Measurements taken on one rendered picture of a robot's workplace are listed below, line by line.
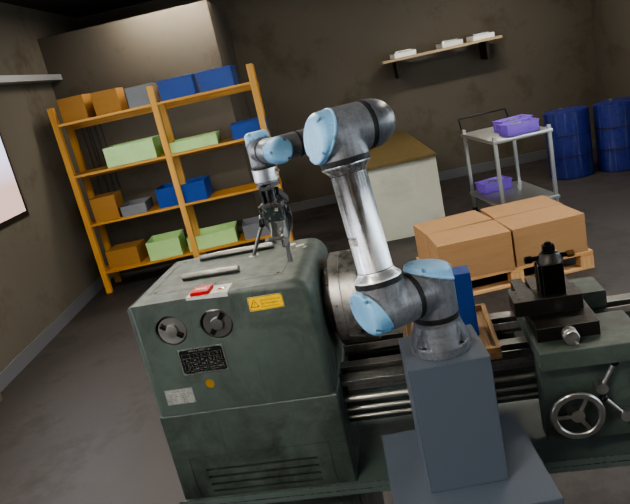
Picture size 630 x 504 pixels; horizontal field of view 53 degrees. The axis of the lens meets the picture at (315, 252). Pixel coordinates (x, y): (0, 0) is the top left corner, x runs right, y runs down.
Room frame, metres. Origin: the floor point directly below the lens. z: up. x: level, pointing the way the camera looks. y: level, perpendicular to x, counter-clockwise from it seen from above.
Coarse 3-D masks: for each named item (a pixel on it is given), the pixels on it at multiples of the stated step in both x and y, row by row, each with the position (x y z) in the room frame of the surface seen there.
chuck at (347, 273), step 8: (344, 256) 1.98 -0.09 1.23; (352, 256) 1.96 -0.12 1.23; (344, 264) 1.94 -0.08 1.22; (352, 264) 1.93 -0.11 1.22; (344, 272) 1.91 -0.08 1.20; (352, 272) 1.91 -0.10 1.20; (344, 280) 1.89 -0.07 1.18; (352, 280) 1.89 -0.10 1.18; (344, 288) 1.88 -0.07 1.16; (352, 288) 1.87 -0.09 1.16; (344, 296) 1.87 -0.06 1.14; (344, 304) 1.86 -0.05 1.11; (344, 312) 1.86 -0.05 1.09; (352, 320) 1.86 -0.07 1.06; (352, 328) 1.87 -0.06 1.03; (352, 336) 1.89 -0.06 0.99; (360, 336) 1.89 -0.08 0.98; (368, 336) 1.89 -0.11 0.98; (376, 336) 1.89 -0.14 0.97
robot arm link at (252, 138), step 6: (252, 132) 1.90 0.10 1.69; (258, 132) 1.87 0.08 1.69; (264, 132) 1.88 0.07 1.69; (246, 138) 1.88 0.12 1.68; (252, 138) 1.87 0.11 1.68; (258, 138) 1.86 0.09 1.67; (246, 144) 1.88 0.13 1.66; (252, 144) 1.87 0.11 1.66; (252, 150) 1.86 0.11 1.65; (252, 156) 1.87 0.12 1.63; (252, 162) 1.88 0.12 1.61; (258, 162) 1.87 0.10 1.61; (252, 168) 1.89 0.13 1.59; (258, 168) 1.87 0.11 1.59; (264, 168) 1.87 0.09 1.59
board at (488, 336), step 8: (480, 304) 2.11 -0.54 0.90; (480, 312) 2.08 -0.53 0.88; (480, 320) 2.02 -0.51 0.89; (488, 320) 1.96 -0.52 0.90; (408, 328) 2.08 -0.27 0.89; (480, 328) 1.96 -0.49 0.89; (488, 328) 1.93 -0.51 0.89; (480, 336) 1.90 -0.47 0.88; (488, 336) 1.89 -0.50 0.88; (496, 336) 1.83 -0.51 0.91; (488, 344) 1.83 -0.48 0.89; (496, 344) 1.78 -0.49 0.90; (488, 352) 1.77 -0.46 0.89; (496, 352) 1.76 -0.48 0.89
